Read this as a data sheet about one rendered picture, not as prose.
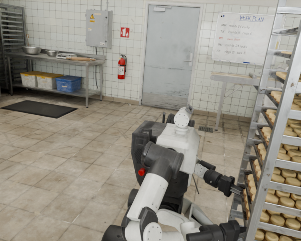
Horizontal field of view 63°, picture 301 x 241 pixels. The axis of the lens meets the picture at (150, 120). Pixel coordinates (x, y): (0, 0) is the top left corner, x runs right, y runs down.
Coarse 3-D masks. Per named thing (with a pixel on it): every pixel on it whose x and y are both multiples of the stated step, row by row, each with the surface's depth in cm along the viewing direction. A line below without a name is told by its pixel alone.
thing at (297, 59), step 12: (300, 24) 71; (300, 36) 70; (300, 48) 71; (300, 60) 72; (288, 72) 75; (300, 72) 73; (288, 84) 75; (288, 96) 76; (288, 108) 77; (276, 120) 79; (276, 132) 80; (276, 144) 81; (276, 156) 82; (264, 168) 84; (264, 180) 86; (264, 192) 87; (252, 216) 91; (252, 228) 92; (252, 240) 94
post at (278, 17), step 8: (280, 0) 107; (280, 16) 108; (272, 24) 112; (280, 24) 109; (272, 40) 112; (272, 48) 113; (272, 56) 114; (264, 64) 116; (264, 80) 118; (256, 96) 123; (256, 104) 122; (256, 112) 123; (256, 120) 124; (248, 136) 127; (248, 152) 130; (240, 168) 134; (240, 176) 135; (232, 208) 142
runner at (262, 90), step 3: (261, 87) 119; (258, 90) 119; (261, 90) 119; (264, 90) 119; (267, 90) 118; (270, 90) 118; (273, 90) 118; (276, 90) 117; (279, 90) 117; (258, 93) 118; (261, 93) 118; (264, 93) 118; (297, 93) 115; (300, 93) 115
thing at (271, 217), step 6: (252, 174) 129; (252, 180) 123; (252, 186) 120; (252, 192) 115; (252, 198) 110; (264, 210) 103; (270, 210) 102; (264, 216) 98; (270, 216) 101; (276, 216) 98; (282, 216) 102; (288, 216) 100; (294, 216) 100; (270, 222) 98; (276, 222) 96; (282, 222) 96; (288, 222) 96; (294, 222) 96; (300, 222) 99; (294, 228) 94; (300, 228) 96
